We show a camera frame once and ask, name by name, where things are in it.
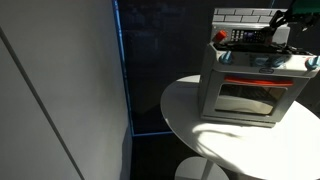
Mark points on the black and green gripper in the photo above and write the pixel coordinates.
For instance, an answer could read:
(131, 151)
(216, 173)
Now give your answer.
(305, 7)

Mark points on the blue cooker knob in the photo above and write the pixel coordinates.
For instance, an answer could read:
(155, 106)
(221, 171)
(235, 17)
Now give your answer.
(278, 61)
(261, 61)
(227, 57)
(313, 62)

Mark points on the grey toy cooker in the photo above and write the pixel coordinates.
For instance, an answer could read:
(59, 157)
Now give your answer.
(208, 86)

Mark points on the black burner grate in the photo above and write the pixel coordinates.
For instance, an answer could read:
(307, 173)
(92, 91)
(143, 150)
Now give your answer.
(253, 49)

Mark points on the black keypad display panel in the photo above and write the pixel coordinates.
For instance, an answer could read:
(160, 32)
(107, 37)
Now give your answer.
(246, 36)

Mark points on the red round dial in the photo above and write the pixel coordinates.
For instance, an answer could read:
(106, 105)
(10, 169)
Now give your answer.
(220, 35)

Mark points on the grey oven door with window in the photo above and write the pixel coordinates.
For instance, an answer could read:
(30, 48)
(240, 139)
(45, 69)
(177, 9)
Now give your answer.
(293, 100)

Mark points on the short blue frame strip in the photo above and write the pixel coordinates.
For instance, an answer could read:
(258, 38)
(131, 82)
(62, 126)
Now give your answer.
(272, 3)

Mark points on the long blue frame strip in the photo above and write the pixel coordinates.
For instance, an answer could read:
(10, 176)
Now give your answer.
(122, 63)

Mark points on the white table pedestal base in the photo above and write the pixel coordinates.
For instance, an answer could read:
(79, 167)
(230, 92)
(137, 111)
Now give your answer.
(190, 170)

